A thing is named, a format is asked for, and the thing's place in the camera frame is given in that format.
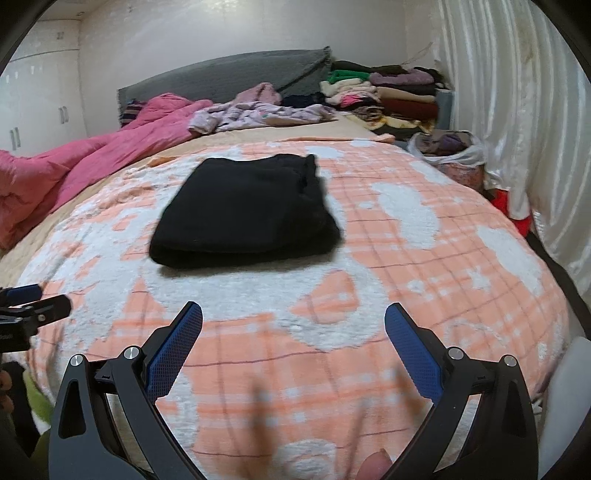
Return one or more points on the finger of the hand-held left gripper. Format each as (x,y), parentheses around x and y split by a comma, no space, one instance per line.
(53,309)
(25,294)

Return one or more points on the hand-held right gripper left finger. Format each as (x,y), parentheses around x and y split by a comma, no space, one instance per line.
(178,350)

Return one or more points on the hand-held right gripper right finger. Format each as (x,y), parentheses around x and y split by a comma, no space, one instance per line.
(413,353)

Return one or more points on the black printed t-shirt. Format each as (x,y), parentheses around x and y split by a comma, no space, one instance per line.
(244,212)

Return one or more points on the plastic bag of clothes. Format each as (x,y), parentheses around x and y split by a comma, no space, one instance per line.
(443,143)

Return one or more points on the pile of lilac clothes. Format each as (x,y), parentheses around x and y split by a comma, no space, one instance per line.
(258,115)

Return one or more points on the stack of folded clothes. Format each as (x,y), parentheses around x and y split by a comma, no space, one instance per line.
(397,99)

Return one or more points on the person's left hand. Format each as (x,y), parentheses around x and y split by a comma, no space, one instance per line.
(5,390)

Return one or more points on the person's right hand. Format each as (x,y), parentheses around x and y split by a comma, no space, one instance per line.
(375,466)

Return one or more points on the yellow-green garment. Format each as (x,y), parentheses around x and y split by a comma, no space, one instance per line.
(39,401)

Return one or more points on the peach plaid fleece blanket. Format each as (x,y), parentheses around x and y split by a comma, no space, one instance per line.
(415,254)

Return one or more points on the pink duvet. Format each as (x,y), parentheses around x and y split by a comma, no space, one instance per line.
(69,175)

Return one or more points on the white rounded object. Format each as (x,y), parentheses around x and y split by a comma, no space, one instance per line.
(568,406)

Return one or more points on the red cloth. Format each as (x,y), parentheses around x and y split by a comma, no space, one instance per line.
(519,226)

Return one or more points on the floral container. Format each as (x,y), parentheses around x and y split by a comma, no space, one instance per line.
(461,175)

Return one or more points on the white wardrobe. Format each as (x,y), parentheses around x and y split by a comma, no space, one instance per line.
(37,92)

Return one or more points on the dark striped garment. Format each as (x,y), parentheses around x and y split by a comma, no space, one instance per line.
(134,110)

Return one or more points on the mauve crumpled garment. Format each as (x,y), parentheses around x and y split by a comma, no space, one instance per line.
(261,94)

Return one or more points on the navy garment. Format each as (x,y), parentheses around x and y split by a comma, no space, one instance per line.
(302,99)

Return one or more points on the grey headboard cover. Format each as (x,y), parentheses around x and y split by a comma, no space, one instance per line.
(221,74)

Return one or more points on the white satin curtain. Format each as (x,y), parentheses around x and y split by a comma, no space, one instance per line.
(521,92)

